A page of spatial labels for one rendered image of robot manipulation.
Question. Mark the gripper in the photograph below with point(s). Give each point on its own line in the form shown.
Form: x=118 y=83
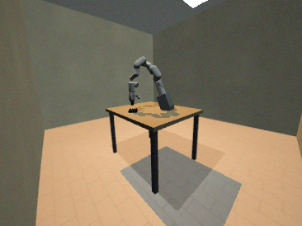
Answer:
x=131 y=97

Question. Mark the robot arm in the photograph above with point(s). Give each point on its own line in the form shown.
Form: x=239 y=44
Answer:
x=153 y=70

